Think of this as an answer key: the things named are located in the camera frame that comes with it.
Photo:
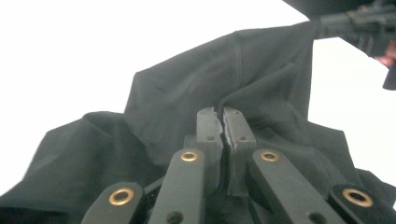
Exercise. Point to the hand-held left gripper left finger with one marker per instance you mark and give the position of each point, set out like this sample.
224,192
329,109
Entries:
210,130

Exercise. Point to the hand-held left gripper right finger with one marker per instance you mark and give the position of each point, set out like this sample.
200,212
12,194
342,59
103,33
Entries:
238,137

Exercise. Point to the black pants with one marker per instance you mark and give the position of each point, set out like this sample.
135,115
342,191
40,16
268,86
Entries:
186,84

